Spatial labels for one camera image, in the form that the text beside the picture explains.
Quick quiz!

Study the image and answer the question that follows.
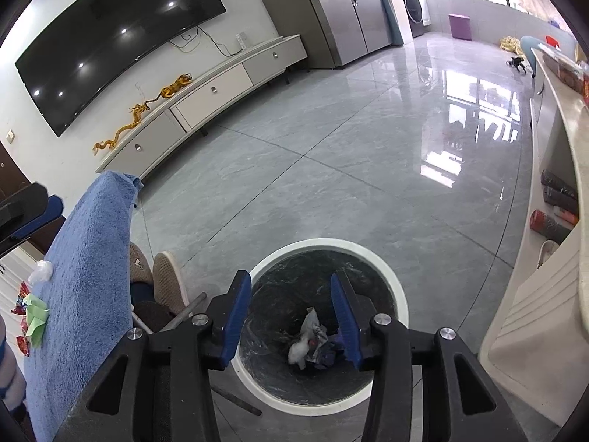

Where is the light blue chair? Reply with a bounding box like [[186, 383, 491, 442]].
[[519, 35, 542, 79]]

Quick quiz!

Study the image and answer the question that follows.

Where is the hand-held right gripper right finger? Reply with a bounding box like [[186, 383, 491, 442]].
[[330, 271, 530, 442]]

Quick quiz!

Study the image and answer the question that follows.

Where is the beige slipper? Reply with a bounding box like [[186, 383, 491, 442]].
[[152, 251, 190, 318], [128, 241, 155, 287]]

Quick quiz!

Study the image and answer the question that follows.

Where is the dark roll with red end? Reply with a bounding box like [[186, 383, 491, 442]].
[[529, 209, 574, 245]]

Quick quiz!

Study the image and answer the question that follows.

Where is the grey washing machine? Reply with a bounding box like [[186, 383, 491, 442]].
[[395, 0, 432, 38]]

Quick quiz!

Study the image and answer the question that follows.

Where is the person's left forearm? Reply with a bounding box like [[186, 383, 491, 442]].
[[0, 317, 27, 408]]

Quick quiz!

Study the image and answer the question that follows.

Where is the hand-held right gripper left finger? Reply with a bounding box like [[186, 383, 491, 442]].
[[50, 269, 253, 442]]

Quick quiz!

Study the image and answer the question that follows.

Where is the white counter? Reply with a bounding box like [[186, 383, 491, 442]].
[[477, 45, 589, 425]]

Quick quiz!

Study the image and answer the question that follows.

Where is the clear packet of snacks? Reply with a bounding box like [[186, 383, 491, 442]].
[[535, 41, 588, 94]]

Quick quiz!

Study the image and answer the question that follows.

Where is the crumpled blue wrapper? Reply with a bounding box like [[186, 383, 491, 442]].
[[313, 341, 347, 370]]

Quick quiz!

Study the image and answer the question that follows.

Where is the blue towel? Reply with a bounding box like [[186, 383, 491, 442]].
[[22, 170, 144, 442]]

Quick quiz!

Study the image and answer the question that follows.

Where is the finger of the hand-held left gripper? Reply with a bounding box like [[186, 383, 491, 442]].
[[0, 183, 49, 231], [7, 194, 66, 243]]

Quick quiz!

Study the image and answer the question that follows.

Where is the crumpled green paper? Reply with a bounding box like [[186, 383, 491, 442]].
[[24, 293, 51, 349]]

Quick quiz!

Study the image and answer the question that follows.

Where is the crumpled white tissue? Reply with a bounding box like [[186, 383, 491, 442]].
[[28, 260, 54, 285]]

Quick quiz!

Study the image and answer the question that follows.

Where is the purple stool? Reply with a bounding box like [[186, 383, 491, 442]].
[[448, 13, 473, 42]]

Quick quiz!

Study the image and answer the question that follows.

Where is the brown wooden door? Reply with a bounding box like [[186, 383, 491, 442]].
[[0, 140, 15, 200]]

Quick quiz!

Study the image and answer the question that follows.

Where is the black television cable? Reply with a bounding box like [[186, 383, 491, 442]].
[[168, 25, 241, 57]]

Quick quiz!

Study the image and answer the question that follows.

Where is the dark bag roll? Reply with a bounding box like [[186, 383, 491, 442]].
[[540, 169, 581, 195], [542, 186, 579, 215]]

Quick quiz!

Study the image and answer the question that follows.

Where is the silver refrigerator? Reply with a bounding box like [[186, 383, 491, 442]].
[[293, 0, 402, 71]]

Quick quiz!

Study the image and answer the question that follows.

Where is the golden dragon figurine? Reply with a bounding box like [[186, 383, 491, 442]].
[[93, 100, 160, 154], [158, 72, 193, 101]]

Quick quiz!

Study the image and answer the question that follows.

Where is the white round trash bin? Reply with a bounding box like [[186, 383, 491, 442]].
[[230, 238, 410, 417]]

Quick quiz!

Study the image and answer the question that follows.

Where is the black wall television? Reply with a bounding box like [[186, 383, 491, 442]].
[[15, 0, 228, 138]]

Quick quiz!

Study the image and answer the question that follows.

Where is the crumpled white paper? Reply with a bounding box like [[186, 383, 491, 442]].
[[287, 308, 330, 370]]

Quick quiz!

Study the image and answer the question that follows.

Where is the white television cabinet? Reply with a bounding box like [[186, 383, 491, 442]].
[[94, 34, 308, 186]]

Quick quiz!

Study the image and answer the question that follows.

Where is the black bin liner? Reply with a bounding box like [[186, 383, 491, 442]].
[[237, 245, 399, 408]]

